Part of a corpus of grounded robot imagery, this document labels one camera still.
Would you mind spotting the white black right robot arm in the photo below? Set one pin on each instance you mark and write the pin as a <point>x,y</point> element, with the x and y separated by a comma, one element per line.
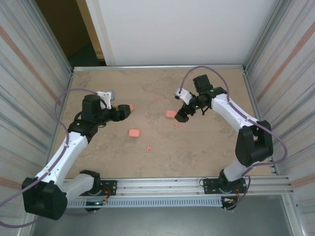
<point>224,113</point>

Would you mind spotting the aluminium table side rail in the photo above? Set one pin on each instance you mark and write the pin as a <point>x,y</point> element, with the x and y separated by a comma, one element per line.
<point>252,98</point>
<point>69,81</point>

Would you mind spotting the aluminium frame post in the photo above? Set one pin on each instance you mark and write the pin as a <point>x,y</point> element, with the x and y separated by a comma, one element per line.
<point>50,37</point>
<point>265,37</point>

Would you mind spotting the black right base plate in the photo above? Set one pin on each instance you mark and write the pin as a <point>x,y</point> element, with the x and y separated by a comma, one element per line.
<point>209,184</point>

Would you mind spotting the pink eraser block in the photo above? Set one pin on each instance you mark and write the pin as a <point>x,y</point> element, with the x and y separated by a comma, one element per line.
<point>132,107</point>

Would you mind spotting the aluminium table end rail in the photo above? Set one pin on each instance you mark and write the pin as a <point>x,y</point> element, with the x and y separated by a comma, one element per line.
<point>135,67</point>

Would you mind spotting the white door frame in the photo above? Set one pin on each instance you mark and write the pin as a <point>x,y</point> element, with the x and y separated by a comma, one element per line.
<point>99,24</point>

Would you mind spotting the pink earbud charging case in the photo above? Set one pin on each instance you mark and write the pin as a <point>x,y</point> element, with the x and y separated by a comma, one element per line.
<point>134,133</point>
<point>170,114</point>

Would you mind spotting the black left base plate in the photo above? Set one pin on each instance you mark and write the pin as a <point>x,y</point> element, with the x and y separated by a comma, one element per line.
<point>110,184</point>

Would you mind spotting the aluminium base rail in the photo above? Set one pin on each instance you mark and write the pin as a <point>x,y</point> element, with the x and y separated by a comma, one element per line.
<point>160,184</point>

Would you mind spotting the brown wooden door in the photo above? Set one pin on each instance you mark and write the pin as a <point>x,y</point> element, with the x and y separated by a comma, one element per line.
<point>64,24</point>

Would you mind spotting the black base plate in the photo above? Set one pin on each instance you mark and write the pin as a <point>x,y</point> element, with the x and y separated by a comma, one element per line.
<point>209,184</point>
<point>110,184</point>

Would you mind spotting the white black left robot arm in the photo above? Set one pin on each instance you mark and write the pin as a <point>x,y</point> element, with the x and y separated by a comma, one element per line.
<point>71,147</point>

